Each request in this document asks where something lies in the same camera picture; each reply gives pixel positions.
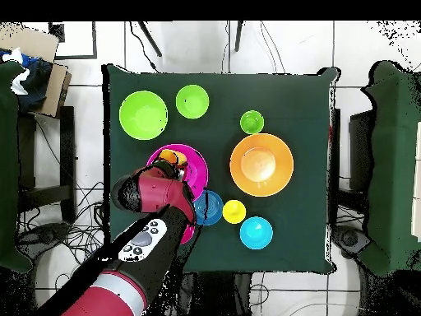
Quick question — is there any ridged yellow cup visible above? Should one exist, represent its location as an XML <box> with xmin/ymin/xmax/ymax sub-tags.
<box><xmin>157</xmin><ymin>148</ymin><xmax>188</xmax><ymax>170</ymax></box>

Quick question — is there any large pink bowl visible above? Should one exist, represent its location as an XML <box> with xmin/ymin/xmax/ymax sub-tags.
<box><xmin>146</xmin><ymin>142</ymin><xmax>210</xmax><ymax>202</ymax></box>

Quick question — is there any dark blue bowl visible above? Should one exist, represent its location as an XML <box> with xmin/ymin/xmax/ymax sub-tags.
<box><xmin>193</xmin><ymin>189</ymin><xmax>224</xmax><ymax>227</ymax></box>

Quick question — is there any smooth yellow cup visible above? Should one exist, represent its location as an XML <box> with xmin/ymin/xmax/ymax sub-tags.
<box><xmin>222</xmin><ymin>199</ymin><xmax>248</xmax><ymax>225</ymax></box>

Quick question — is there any large orange bowl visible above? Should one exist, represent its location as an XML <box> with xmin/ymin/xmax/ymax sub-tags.
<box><xmin>229</xmin><ymin>132</ymin><xmax>295</xmax><ymax>198</ymax></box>

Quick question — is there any small red bowl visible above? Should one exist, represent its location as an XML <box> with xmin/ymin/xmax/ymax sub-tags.
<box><xmin>179</xmin><ymin>223</ymin><xmax>197</xmax><ymax>245</ymax></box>

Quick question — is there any ridged green cup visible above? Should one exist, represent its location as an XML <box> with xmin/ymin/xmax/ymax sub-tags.
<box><xmin>239</xmin><ymin>109</ymin><xmax>265</xmax><ymax>135</ymax></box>

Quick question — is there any small light blue bowl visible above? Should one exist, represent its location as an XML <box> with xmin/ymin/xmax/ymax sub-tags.
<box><xmin>238</xmin><ymin>216</ymin><xmax>274</xmax><ymax>250</ymax></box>

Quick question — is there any small green bowl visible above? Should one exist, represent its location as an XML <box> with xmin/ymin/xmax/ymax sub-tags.
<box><xmin>174</xmin><ymin>84</ymin><xmax>211</xmax><ymax>120</ymax></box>

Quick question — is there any large green bowl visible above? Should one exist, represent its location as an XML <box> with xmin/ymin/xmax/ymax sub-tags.
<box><xmin>118</xmin><ymin>90</ymin><xmax>169</xmax><ymax>142</ymax></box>

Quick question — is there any dark green tablecloth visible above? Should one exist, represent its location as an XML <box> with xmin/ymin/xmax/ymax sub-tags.
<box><xmin>356</xmin><ymin>59</ymin><xmax>421</xmax><ymax>277</ymax></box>
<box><xmin>0</xmin><ymin>60</ymin><xmax>34</xmax><ymax>274</ymax></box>
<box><xmin>101</xmin><ymin>63</ymin><xmax>341</xmax><ymax>276</ymax></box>

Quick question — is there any black tripod leg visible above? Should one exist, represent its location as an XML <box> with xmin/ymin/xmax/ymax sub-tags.
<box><xmin>234</xmin><ymin>21</ymin><xmax>245</xmax><ymax>53</ymax></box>
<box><xmin>136</xmin><ymin>21</ymin><xmax>163</xmax><ymax>58</ymax></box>

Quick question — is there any black stool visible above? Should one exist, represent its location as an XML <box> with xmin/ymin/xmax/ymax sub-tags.
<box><xmin>16</xmin><ymin>105</ymin><xmax>78</xmax><ymax>223</ymax></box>

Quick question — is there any black cabinet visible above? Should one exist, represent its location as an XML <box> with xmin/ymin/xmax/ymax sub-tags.
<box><xmin>348</xmin><ymin>109</ymin><xmax>374</xmax><ymax>192</ymax></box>

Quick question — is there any blue and black bag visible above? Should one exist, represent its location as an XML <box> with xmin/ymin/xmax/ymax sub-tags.
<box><xmin>0</xmin><ymin>47</ymin><xmax>53</xmax><ymax>113</ymax></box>

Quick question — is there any cardboard box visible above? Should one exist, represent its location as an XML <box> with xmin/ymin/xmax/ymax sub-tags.
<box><xmin>0</xmin><ymin>21</ymin><xmax>72</xmax><ymax>118</ymax></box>

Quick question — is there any black floor cable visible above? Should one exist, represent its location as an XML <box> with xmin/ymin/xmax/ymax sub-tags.
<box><xmin>128</xmin><ymin>21</ymin><xmax>160</xmax><ymax>72</ymax></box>

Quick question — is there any black frame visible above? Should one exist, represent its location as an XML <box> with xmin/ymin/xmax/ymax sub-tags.
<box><xmin>48</xmin><ymin>21</ymin><xmax>99</xmax><ymax>61</ymax></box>

